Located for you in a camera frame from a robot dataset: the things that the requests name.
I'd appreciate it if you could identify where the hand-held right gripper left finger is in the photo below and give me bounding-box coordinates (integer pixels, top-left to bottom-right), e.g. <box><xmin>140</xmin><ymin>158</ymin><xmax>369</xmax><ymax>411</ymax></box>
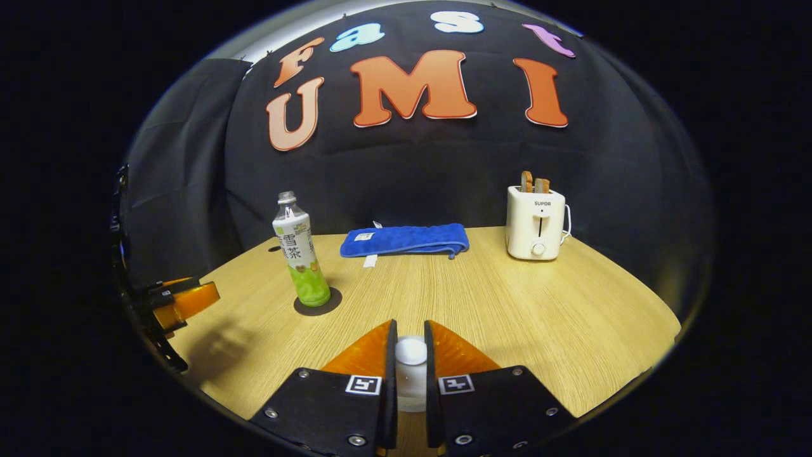
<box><xmin>249</xmin><ymin>319</ymin><xmax>399</xmax><ymax>456</ymax></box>

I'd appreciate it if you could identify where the white toaster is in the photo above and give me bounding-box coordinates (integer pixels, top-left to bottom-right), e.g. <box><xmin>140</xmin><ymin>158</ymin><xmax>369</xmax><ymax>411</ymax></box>
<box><xmin>506</xmin><ymin>185</ymin><xmax>566</xmax><ymax>262</ymax></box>

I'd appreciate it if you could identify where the clear water bottle green label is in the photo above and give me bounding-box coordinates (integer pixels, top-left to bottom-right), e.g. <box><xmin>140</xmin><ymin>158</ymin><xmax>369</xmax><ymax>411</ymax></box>
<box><xmin>272</xmin><ymin>191</ymin><xmax>332</xmax><ymax>308</ymax></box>

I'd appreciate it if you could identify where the blue folded towel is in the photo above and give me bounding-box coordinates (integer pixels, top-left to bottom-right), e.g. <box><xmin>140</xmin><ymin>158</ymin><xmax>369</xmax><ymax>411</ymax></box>
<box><xmin>339</xmin><ymin>222</ymin><xmax>471</xmax><ymax>268</ymax></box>

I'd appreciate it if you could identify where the dark round coaster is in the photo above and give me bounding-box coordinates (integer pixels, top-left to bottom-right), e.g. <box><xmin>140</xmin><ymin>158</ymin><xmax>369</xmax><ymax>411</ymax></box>
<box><xmin>293</xmin><ymin>287</ymin><xmax>343</xmax><ymax>317</ymax></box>

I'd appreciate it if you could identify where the black backdrop cloth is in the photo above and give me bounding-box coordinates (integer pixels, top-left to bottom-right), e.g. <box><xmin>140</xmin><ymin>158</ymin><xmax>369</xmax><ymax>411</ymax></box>
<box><xmin>117</xmin><ymin>0</ymin><xmax>717</xmax><ymax>318</ymax></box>

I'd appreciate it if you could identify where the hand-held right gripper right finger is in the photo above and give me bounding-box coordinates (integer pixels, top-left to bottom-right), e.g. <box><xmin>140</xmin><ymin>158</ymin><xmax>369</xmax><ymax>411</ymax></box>
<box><xmin>424</xmin><ymin>319</ymin><xmax>578</xmax><ymax>456</ymax></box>

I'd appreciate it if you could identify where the white teacup lid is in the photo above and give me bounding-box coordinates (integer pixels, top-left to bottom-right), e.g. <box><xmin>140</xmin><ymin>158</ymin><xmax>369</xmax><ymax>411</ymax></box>
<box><xmin>395</xmin><ymin>335</ymin><xmax>429</xmax><ymax>413</ymax></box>

